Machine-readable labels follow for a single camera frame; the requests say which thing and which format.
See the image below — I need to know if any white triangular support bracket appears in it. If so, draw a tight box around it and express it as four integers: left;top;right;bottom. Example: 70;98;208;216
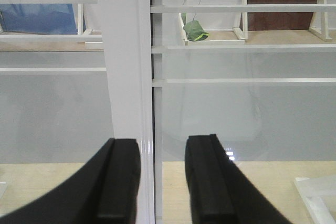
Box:
294;175;335;223

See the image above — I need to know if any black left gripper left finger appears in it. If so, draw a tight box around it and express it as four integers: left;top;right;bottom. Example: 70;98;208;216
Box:
1;138;141;223

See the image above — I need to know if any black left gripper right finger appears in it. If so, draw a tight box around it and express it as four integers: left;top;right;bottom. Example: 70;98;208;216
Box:
185;134;289;223

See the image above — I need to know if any white framed sliding glass door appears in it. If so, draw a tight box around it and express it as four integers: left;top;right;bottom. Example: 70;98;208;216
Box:
1;0;155;223

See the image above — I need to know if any green fabric bag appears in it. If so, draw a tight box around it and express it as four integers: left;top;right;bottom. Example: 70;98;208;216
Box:
183;20;209;41

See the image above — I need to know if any fixed white framed glass panel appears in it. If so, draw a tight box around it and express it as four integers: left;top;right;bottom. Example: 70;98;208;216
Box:
151;0;336;224

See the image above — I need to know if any far wooden platform with frame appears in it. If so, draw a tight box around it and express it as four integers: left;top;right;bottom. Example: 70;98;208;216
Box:
182;0;335;45

